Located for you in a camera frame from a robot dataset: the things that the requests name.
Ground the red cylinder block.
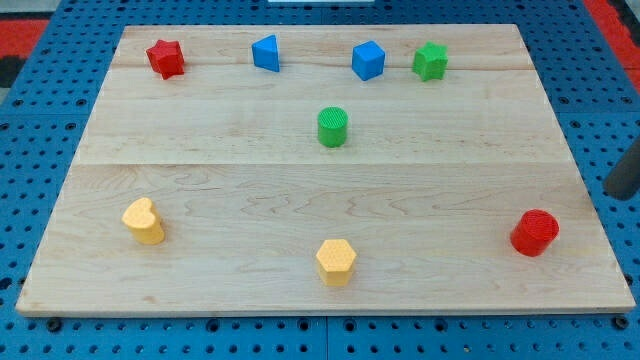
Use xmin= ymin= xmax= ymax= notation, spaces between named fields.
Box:
xmin=510 ymin=209 xmax=560 ymax=257

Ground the yellow hexagon block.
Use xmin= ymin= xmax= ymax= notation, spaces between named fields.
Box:
xmin=315 ymin=239 xmax=357 ymax=287

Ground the green cylinder block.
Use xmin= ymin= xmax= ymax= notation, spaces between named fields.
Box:
xmin=317 ymin=107 xmax=348 ymax=148

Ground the wooden board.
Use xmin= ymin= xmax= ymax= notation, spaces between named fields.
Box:
xmin=16 ymin=24 xmax=636 ymax=318

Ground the blue cube block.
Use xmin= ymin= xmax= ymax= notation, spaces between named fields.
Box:
xmin=351 ymin=41 xmax=386 ymax=81

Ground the blue triangle block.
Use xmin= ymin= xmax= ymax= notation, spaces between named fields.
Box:
xmin=251 ymin=34 xmax=280 ymax=72

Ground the green star block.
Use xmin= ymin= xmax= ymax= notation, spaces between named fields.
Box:
xmin=412 ymin=42 xmax=448 ymax=82

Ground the yellow heart block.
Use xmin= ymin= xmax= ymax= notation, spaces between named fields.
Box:
xmin=121 ymin=197 xmax=165 ymax=245

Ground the red star block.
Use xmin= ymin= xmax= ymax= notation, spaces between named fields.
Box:
xmin=146 ymin=39 xmax=185 ymax=80

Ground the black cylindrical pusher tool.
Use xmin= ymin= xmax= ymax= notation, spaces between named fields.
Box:
xmin=603 ymin=138 xmax=639 ymax=201

